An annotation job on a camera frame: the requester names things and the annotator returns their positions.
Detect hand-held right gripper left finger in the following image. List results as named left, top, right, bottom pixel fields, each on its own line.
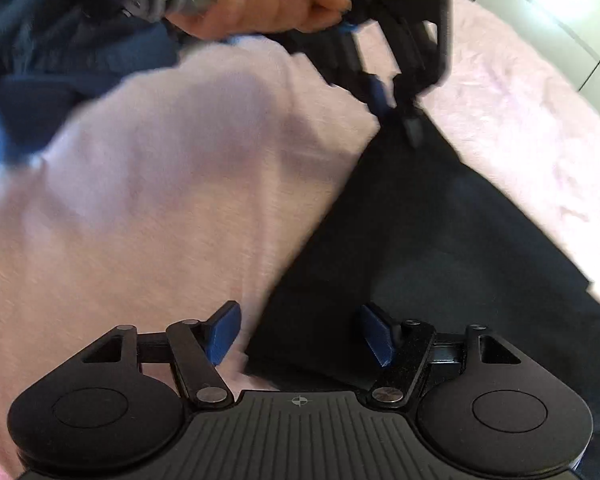
left=81, top=300, right=243, bottom=409

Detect white wardrobe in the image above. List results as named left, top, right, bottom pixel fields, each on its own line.
left=461, top=0, right=600, bottom=142

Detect pink striped bed blanket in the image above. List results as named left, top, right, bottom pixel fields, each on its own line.
left=0, top=0, right=600, bottom=480

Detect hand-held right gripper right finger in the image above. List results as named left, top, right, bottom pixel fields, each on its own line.
left=356, top=303, right=524, bottom=409

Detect black pants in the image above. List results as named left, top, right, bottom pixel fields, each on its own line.
left=242, top=107, right=600, bottom=461

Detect person's left hand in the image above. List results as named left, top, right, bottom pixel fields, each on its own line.
left=165, top=0, right=352, bottom=42

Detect dark blue jacket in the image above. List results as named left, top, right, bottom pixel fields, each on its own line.
left=0, top=0, right=182, bottom=169

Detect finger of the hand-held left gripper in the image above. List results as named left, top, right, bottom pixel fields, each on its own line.
left=284, top=22, right=398, bottom=117
left=392, top=77, right=427, bottom=150

